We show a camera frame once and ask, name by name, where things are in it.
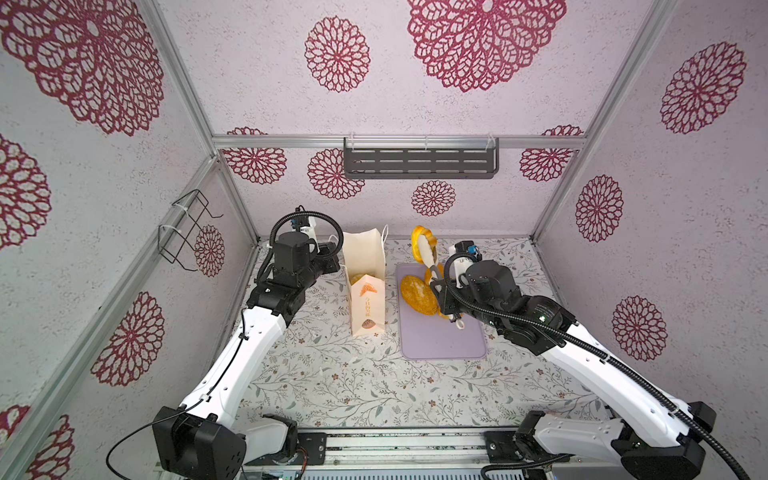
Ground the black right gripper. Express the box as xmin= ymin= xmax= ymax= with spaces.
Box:
xmin=429 ymin=278 xmax=504 ymax=336

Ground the striped croissant bread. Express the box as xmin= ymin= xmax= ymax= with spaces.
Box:
xmin=411 ymin=226 xmax=438 ymax=267

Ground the white paper bag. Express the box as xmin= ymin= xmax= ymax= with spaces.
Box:
xmin=342 ymin=228 xmax=386 ymax=338

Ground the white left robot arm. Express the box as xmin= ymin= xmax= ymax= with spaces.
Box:
xmin=152 ymin=229 xmax=341 ymax=479

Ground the orange round flat bread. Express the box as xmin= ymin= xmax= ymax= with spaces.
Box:
xmin=424 ymin=264 xmax=444 ymax=286

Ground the lavender plastic tray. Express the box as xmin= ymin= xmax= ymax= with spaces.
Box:
xmin=397 ymin=293 xmax=487 ymax=361

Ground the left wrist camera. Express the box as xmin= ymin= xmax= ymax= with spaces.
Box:
xmin=290 ymin=205 xmax=317 ymax=240

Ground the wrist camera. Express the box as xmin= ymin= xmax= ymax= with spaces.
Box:
xmin=448 ymin=240 xmax=482 ymax=289
xmin=290 ymin=205 xmax=317 ymax=240

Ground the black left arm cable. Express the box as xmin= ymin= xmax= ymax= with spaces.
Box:
xmin=106 ymin=205 xmax=344 ymax=480

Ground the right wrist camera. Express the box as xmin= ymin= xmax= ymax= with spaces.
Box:
xmin=448 ymin=240 xmax=482 ymax=289

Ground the black wire wall rack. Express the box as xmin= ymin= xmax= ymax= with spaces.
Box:
xmin=156 ymin=189 xmax=225 ymax=277

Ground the grey metal wall shelf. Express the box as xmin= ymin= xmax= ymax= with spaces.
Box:
xmin=342 ymin=137 xmax=499 ymax=180

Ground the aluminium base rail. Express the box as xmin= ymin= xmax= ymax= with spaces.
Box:
xmin=154 ymin=427 xmax=541 ymax=475

